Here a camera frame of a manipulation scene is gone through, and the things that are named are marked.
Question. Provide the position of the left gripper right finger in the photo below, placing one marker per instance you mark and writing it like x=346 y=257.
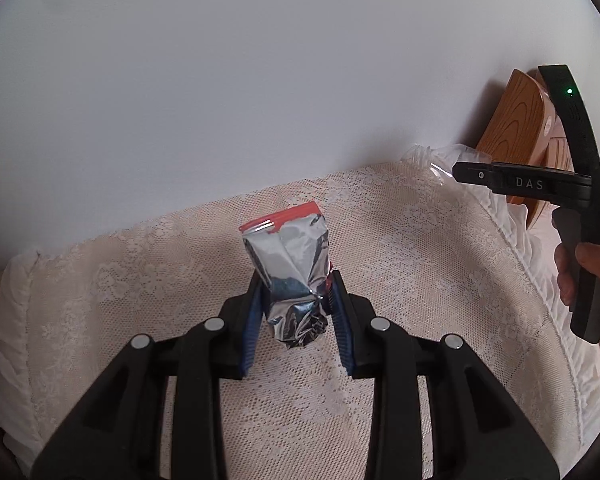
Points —
x=477 y=429

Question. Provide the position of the small silver red wrapper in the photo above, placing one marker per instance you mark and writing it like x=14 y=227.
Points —
x=290 y=251

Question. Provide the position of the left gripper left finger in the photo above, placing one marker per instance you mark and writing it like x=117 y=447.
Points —
x=115 y=430

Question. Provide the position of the clear plastic wrapper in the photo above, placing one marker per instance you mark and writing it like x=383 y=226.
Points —
x=441 y=161

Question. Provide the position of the wooden headboard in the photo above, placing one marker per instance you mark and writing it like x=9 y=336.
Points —
x=525 y=128

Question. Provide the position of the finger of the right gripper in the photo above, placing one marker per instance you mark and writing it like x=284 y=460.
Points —
x=552 y=185

